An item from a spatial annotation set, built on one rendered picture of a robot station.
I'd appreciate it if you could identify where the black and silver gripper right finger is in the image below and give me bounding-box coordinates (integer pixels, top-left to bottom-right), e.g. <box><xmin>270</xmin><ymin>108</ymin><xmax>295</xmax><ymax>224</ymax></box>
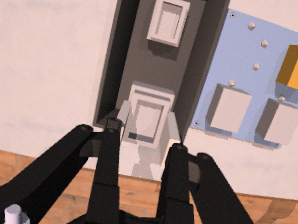
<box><xmin>155</xmin><ymin>111</ymin><xmax>254</xmax><ymax>224</ymax></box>

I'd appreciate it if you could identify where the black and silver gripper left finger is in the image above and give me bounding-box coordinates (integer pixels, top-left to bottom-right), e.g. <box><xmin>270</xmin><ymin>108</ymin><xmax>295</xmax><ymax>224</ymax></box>
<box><xmin>0</xmin><ymin>100</ymin><xmax>132</xmax><ymax>224</ymax></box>

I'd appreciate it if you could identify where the orange rectangular block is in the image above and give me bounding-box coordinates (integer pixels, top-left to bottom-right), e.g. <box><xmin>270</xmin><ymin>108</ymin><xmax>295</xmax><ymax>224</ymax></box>
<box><xmin>276</xmin><ymin>44</ymin><xmax>298</xmax><ymax>89</ymax></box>

